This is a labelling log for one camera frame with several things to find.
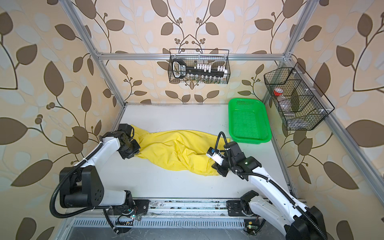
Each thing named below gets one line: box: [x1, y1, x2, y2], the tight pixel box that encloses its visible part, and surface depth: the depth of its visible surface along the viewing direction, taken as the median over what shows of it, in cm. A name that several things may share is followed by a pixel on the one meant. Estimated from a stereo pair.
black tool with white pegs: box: [171, 58, 228, 79], surface depth 84 cm
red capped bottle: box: [273, 87, 285, 99], surface depth 84 cm
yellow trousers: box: [131, 124, 231, 177], surface depth 92 cm
